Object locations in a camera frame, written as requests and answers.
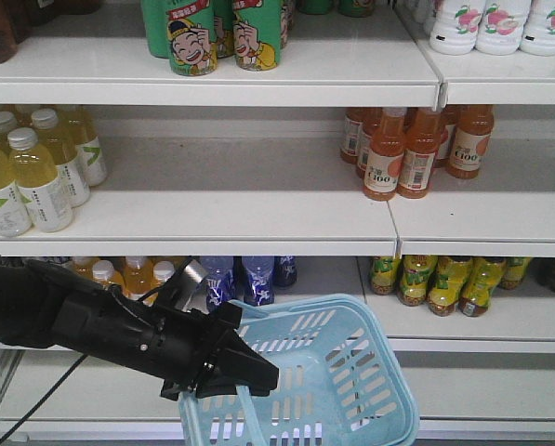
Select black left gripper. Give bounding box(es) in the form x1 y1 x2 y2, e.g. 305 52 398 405
50 291 279 399

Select white peach drink bottle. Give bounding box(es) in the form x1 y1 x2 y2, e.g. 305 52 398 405
429 0 485 56
519 0 555 56
475 0 531 56

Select blue sports drink bottle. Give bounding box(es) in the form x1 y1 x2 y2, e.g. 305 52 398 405
200 256 236 312
242 256 274 307
272 256 297 288

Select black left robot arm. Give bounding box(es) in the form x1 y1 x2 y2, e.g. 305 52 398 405
0 256 279 400

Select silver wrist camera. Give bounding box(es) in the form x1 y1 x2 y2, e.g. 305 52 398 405
165 256 208 310

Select yellow lemon tea bottle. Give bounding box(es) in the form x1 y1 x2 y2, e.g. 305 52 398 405
369 256 401 295
398 255 438 307
427 256 473 317
458 256 507 317
499 256 533 290

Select yellow juice bottle white label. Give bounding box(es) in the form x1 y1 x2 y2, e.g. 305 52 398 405
92 260 126 295
152 260 175 288
123 256 153 300
72 256 99 280

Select orange juice bottle t100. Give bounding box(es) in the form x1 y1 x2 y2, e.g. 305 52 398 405
397 108 442 199
363 107 407 201
445 104 495 179

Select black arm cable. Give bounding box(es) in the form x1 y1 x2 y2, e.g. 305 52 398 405
0 352 86 446

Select white metal shelf unit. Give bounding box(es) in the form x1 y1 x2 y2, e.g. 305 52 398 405
0 1 555 441

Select light blue plastic basket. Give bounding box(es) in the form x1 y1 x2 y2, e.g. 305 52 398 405
178 294 419 445

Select pale green drink bottle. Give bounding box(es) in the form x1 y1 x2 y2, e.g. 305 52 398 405
0 150 32 237
7 127 73 232
57 104 108 187
31 108 90 207

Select green cartoon tea can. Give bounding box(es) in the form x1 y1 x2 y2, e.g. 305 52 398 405
165 1 218 76
231 0 282 72

